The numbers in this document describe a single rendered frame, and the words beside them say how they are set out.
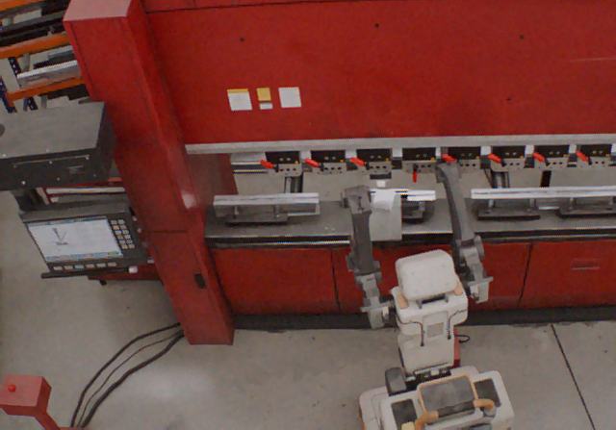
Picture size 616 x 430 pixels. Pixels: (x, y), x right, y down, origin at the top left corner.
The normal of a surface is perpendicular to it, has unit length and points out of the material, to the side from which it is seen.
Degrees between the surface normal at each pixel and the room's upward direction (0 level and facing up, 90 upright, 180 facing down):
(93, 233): 90
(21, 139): 0
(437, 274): 48
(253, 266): 90
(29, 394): 0
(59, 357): 0
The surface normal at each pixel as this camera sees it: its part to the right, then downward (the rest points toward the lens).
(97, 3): -0.10, -0.64
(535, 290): -0.05, 0.77
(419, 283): 0.07, 0.11
